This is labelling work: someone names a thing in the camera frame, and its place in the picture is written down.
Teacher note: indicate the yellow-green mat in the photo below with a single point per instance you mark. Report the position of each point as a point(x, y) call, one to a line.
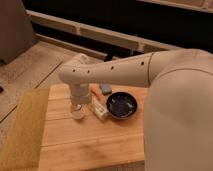
point(21, 151)

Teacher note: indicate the white rectangular block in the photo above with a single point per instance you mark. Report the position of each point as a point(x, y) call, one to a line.
point(98, 109)

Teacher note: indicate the wooden board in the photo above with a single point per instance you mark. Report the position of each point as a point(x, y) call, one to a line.
point(71, 145)

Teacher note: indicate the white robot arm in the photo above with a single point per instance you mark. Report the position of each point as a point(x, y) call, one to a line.
point(178, 110)

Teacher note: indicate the grey cabinet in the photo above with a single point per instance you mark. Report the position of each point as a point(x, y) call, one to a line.
point(16, 32)

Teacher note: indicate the black bowl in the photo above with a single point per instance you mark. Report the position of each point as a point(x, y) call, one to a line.
point(121, 105)

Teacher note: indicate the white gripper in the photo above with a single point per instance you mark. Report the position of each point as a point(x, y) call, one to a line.
point(80, 93)

